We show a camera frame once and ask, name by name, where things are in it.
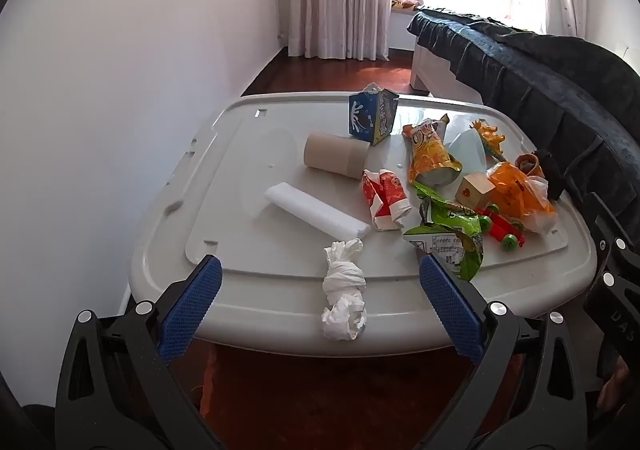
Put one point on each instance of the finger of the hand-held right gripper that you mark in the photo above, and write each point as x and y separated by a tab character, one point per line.
617	250

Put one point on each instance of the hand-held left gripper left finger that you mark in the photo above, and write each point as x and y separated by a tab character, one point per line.
192	310

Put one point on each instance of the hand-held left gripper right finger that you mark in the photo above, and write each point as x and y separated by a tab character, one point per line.
450	310

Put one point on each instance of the red and white wrapper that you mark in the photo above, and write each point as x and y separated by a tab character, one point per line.
385	195

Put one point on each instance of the white foam roll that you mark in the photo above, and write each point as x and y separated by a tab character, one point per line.
310	207

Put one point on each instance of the orange snack bag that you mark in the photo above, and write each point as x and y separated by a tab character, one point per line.
427	149

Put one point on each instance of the person's right hand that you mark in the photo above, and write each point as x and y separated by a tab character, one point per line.
614	387

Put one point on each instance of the green snack wrapper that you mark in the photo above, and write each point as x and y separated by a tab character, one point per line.
450	225

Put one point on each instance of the red toy car green wheels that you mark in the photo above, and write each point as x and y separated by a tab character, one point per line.
500	227

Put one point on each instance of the black rolled sock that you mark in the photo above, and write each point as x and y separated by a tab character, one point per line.
550	169

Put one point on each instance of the crumpled white tissue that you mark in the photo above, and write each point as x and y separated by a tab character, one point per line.
342	280

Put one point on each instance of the wooden house block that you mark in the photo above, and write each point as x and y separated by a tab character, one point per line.
472	190

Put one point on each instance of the orange plastic bag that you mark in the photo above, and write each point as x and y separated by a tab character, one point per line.
510	185

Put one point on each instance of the white plastic storage box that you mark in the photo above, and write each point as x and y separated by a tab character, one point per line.
250	169

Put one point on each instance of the orange toy dinosaur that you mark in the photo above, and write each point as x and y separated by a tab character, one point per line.
490	137

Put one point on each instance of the cardboard tube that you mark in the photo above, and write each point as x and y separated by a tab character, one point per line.
332	154

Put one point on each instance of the blue milk carton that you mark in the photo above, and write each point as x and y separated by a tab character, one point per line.
365	117

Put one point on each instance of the white bed frame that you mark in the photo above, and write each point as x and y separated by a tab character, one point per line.
435	69

